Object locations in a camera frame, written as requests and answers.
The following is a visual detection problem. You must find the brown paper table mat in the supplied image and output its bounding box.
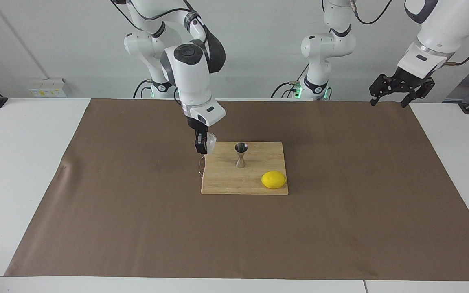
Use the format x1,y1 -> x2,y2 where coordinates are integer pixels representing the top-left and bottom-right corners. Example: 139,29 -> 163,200
4,99 -> 469,281

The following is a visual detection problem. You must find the steel double jigger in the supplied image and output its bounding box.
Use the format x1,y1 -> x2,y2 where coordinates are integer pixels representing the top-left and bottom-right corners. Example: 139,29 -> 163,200
234,142 -> 248,168

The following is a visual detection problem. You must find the wooden cutting board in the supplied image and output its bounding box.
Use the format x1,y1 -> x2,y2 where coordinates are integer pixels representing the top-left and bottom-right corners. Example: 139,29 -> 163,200
198,141 -> 289,196

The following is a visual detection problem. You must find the small clear glass cup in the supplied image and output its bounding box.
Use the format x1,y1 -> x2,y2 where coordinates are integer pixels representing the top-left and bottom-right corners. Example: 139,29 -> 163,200
205,132 -> 218,155

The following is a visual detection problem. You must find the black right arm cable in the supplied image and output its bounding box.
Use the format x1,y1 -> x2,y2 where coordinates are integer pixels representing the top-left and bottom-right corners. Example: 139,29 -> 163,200
110,0 -> 196,33

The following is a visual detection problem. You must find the yellow lemon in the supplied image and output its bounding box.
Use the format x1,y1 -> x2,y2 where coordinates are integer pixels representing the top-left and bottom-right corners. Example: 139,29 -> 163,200
261,171 -> 287,189

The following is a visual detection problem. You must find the white wall socket box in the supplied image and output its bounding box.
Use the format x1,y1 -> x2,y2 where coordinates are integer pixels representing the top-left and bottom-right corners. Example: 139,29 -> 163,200
28,78 -> 68,98

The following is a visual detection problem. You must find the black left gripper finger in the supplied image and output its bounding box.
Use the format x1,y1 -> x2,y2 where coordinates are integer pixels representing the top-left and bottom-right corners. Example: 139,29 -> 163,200
369,73 -> 396,107
399,77 -> 436,109

